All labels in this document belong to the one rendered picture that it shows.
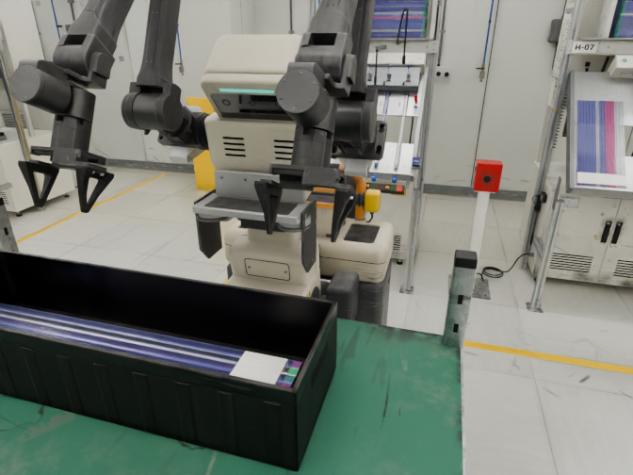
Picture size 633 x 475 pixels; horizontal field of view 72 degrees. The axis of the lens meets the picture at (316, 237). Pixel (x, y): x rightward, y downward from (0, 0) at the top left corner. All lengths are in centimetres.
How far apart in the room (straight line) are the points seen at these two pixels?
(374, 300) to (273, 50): 80
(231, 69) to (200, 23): 337
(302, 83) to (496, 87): 379
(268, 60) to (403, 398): 67
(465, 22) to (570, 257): 223
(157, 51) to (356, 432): 83
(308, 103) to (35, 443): 51
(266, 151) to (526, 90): 353
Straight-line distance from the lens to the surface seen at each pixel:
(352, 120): 83
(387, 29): 280
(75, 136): 85
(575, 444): 205
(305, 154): 62
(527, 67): 433
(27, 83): 82
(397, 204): 281
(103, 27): 91
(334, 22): 71
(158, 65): 104
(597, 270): 306
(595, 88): 285
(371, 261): 133
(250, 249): 113
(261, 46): 98
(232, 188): 105
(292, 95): 58
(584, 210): 289
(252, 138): 101
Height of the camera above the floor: 137
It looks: 24 degrees down
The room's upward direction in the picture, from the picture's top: straight up
